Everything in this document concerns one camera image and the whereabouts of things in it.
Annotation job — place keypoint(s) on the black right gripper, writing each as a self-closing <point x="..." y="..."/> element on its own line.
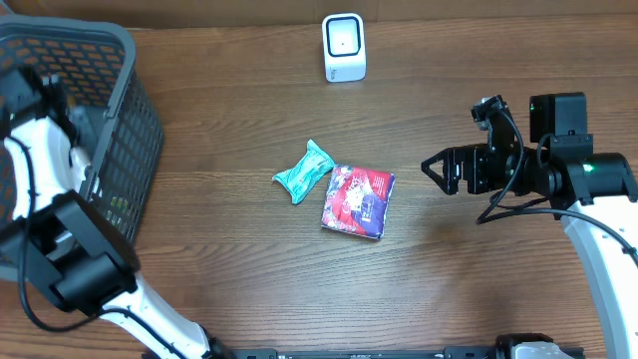
<point x="466" y="170"/>

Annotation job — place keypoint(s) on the red purple floral liner pack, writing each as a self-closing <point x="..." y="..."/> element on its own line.
<point x="357" y="201"/>

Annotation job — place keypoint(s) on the teal wipes packet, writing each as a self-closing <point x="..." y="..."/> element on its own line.
<point x="300" y="179"/>

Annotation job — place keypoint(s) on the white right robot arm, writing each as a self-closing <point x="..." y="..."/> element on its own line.
<point x="558" y="173"/>

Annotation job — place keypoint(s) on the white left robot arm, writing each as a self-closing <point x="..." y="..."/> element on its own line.
<point x="74" y="265"/>

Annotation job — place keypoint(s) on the white barcode scanner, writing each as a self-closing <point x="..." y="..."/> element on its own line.
<point x="344" y="48"/>

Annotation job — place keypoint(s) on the dark grey plastic basket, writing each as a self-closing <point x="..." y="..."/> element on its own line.
<point x="117" y="122"/>

